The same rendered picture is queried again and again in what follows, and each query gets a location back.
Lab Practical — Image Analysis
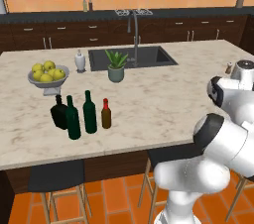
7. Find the green potted plant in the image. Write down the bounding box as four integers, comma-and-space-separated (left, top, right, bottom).
104, 49, 130, 84

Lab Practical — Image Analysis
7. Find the brown bottle with red cap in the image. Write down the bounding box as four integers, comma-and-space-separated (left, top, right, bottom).
100, 97, 113, 130

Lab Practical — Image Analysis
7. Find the dark green glass bottle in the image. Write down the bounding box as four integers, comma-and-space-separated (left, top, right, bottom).
82, 89, 98, 135
64, 94, 82, 141

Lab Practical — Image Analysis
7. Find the dark grey sink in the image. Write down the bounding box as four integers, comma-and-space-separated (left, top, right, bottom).
87, 46, 180, 72

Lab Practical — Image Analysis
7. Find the white soap dispenser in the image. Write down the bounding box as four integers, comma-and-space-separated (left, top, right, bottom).
73, 49, 88, 74

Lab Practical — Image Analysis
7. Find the grey metal tap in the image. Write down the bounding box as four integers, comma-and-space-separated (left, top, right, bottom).
127, 9, 142, 68

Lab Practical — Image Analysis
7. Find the squat black bottle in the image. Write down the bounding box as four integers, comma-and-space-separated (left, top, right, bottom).
50, 94, 69, 131

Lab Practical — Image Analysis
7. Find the wooden stool with black seat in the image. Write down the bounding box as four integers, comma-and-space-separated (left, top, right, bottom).
137, 143, 206, 224
27, 159, 93, 224
224, 170, 254, 223

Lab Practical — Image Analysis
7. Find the yellow apple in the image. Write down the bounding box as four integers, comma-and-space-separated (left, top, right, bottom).
32, 69, 45, 82
53, 68, 66, 81
31, 62, 45, 73
39, 73, 55, 83
43, 59, 57, 71

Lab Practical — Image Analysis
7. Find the grey fruit bowl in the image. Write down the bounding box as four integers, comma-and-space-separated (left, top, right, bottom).
27, 64, 70, 97

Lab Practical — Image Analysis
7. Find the dark wood cupboard run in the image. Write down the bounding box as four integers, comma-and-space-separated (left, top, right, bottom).
0, 14, 254, 56

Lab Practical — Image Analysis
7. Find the small brown shaker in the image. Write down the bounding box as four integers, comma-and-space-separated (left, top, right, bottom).
224, 61, 234, 75

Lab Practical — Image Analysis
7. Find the white wire stand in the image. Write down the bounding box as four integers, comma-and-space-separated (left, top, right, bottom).
114, 7, 154, 17

